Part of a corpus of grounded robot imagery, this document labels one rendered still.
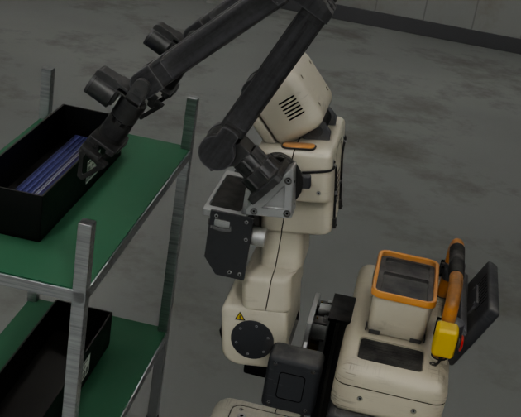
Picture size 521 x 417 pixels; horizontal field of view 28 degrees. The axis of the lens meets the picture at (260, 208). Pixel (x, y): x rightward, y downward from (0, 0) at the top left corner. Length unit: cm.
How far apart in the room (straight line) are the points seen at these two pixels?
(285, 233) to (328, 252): 223
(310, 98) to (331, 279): 222
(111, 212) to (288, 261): 44
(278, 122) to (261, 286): 40
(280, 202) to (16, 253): 58
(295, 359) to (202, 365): 132
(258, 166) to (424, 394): 62
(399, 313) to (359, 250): 231
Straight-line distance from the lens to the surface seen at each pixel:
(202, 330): 389
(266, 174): 215
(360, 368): 231
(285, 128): 226
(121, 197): 257
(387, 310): 240
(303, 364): 239
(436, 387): 232
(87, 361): 289
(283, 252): 242
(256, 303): 244
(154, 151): 287
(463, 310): 245
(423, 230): 504
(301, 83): 225
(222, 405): 304
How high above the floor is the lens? 202
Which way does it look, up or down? 24 degrees down
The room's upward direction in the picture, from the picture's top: 9 degrees clockwise
